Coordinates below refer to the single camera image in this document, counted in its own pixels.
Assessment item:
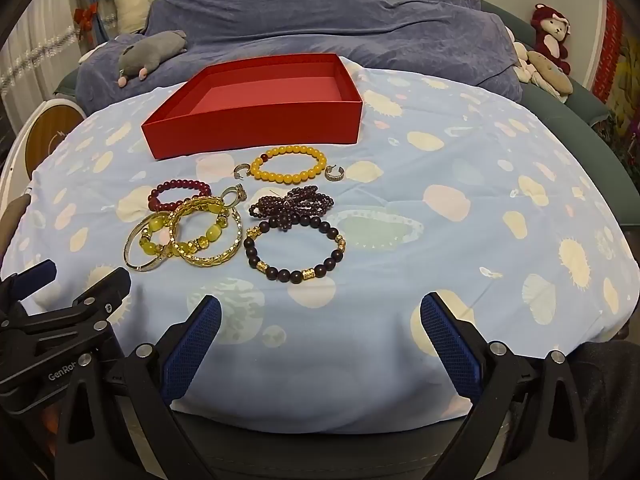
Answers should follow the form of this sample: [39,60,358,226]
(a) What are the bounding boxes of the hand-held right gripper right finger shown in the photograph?
[419,291,596,480]

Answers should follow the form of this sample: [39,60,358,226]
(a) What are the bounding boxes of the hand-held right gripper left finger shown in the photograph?
[54,295,223,480]

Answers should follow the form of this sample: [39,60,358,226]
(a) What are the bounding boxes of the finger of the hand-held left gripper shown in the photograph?
[0,259,57,313]
[10,266,132,353]

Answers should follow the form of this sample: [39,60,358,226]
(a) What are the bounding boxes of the thin gold bangle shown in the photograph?
[123,211,173,274]

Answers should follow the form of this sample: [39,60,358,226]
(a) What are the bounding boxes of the gold leaf cuff bangle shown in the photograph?
[169,198,244,267]

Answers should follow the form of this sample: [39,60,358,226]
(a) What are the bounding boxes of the dark red bead bracelet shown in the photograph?
[147,179,212,213]

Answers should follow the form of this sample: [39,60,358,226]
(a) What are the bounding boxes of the dark wooden bead bracelet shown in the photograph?
[243,216,347,283]

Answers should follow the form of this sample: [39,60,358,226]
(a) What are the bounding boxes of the yellow stone gold bracelet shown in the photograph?
[134,199,232,260]

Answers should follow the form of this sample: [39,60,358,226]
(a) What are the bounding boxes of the purple garnet multi-wrap bracelet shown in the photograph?
[248,185,335,233]

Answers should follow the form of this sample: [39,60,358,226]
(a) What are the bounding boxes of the yellow bead bracelet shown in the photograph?
[250,145,327,184]

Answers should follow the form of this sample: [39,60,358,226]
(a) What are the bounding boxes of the red cardboard box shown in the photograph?
[141,53,364,161]

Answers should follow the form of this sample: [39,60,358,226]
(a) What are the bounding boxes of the light blue patterned bed sheet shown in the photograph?
[0,55,640,436]

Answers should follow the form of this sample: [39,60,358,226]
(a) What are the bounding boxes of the white round wooden stool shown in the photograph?
[0,97,86,188]

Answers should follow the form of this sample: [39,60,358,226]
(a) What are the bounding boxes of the person's dark trousers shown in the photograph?
[570,337,640,480]

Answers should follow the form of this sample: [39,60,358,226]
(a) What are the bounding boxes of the white lace curtain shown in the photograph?
[0,0,81,106]

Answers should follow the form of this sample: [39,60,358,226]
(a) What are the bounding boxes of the grey plush toy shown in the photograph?
[116,30,188,87]

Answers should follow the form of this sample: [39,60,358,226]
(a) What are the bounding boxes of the blue curtain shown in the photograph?
[75,0,123,66]

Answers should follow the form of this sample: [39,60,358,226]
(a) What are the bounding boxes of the red ribbon bow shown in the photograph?
[74,2,99,36]

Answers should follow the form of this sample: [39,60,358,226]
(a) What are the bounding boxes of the beige plush toy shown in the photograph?
[526,50,574,97]

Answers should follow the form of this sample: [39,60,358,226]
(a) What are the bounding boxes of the cream plush toy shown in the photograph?
[512,40,538,83]

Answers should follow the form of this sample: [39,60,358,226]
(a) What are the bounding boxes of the red monkey plush toy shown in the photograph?
[530,4,572,76]

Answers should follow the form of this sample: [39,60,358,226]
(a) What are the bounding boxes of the red hanging ornament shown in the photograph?
[592,0,624,106]

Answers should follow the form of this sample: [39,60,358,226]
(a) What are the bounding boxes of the purple-blue blanket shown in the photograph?
[75,0,523,116]

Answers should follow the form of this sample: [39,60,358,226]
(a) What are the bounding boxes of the small gold jewelled ring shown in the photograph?
[220,185,249,209]

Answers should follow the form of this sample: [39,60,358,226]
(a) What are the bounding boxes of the dark green bed frame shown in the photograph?
[480,0,640,186]

